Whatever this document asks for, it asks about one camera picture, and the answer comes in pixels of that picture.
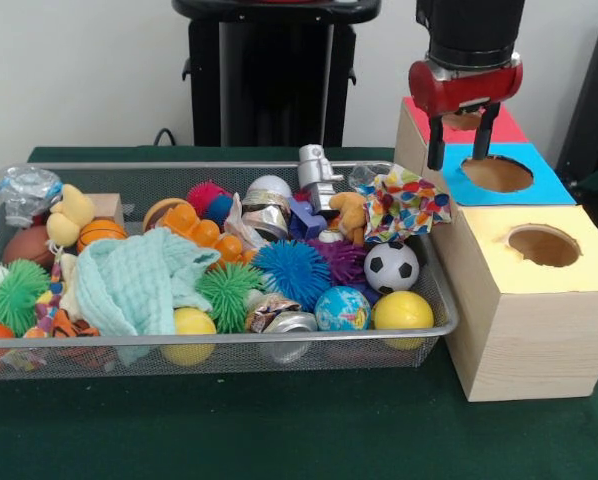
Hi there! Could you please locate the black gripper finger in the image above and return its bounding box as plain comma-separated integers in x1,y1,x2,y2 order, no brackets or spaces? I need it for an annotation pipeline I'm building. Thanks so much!
473,100,502,161
427,113,447,171

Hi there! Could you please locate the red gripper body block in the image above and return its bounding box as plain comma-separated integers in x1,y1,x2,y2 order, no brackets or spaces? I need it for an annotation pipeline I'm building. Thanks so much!
409,55,525,119

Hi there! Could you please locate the brown plush teddy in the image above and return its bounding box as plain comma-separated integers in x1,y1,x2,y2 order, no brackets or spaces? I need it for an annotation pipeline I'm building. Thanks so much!
329,165,452,247

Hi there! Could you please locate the wooden box with three holes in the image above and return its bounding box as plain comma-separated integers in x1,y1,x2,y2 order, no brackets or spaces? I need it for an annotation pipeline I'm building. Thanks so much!
392,94,598,403

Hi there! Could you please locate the clear mesh bin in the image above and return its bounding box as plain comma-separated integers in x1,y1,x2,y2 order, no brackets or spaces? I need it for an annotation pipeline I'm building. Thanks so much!
0,161,458,379

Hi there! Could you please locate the silver toy robot figure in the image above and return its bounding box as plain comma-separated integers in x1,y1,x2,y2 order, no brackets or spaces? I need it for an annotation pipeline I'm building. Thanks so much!
297,144,344,216

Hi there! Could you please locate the black and white soccer ball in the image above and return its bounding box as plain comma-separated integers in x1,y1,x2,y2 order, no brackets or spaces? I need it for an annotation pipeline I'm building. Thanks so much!
364,241,420,295

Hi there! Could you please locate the yellow ball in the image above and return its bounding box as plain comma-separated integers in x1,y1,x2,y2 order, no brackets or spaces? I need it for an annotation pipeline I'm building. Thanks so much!
160,307,218,367
371,290,434,351

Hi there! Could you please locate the small globe ball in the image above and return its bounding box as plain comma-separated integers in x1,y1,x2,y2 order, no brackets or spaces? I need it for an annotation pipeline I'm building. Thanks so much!
314,285,372,332

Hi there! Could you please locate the blue spiky ball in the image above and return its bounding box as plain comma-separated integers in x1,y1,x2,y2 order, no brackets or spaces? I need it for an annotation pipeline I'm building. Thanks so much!
252,238,332,311

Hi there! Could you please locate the orange bumpy toy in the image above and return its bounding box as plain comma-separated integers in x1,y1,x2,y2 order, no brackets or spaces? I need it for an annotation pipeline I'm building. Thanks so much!
162,203,258,264

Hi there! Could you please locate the dark green table cloth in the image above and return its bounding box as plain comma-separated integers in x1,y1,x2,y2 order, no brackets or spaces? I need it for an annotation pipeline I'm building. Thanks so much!
0,146,598,480

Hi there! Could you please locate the mint green cloth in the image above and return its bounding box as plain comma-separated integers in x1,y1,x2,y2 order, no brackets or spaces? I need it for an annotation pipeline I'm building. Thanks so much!
73,227,221,363

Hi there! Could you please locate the green spiky ball with eyes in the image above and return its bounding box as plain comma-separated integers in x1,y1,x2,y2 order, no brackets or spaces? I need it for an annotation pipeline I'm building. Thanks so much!
0,259,50,338

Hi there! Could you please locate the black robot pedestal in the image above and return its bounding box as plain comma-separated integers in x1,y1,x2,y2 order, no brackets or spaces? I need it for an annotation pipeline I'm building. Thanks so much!
172,0,382,149

